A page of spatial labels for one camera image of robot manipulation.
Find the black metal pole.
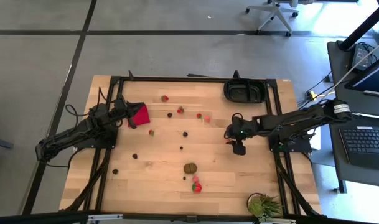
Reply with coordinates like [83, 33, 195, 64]
[338, 0, 379, 52]

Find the green potted succulent plant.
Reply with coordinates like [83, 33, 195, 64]
[246, 192, 283, 223]

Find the black horizontal beam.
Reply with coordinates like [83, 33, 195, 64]
[0, 211, 379, 224]

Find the red container lid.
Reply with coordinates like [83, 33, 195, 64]
[128, 103, 151, 128]

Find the black computer monitor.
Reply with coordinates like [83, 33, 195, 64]
[344, 52, 379, 99]

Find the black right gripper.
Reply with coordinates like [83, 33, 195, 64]
[225, 117, 259, 156]

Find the black divided tupperware container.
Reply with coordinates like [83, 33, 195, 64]
[223, 78, 268, 104]

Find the silver metal bracket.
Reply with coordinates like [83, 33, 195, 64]
[87, 213, 124, 222]

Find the white office chair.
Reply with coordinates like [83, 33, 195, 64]
[245, 0, 301, 37]

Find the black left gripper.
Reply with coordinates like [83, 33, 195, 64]
[113, 93, 146, 129]

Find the black power adapter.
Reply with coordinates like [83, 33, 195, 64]
[350, 43, 372, 71]

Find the brown plastic kiwi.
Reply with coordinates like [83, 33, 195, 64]
[183, 162, 199, 175]

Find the white cable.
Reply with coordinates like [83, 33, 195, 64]
[316, 37, 379, 105]

